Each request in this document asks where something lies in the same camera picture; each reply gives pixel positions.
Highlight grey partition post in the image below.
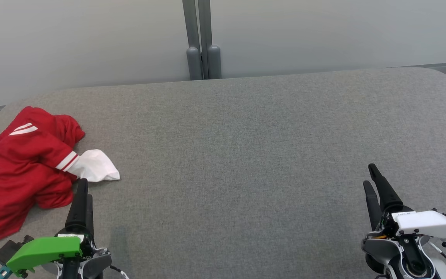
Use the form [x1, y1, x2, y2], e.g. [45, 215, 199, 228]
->
[182, 0, 203, 81]
[198, 0, 222, 80]

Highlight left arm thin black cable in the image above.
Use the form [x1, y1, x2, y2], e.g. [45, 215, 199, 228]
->
[109, 265, 130, 279]

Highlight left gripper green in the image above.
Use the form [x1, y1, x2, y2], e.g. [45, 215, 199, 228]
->
[6, 178, 94, 279]

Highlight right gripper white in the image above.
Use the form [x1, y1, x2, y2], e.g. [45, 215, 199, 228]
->
[363, 163, 446, 241]

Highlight red shorts with white trim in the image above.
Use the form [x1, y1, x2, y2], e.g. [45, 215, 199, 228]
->
[0, 181, 73, 241]

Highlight red shirt with white sleeves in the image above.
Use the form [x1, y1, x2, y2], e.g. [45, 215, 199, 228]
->
[0, 106, 120, 202]

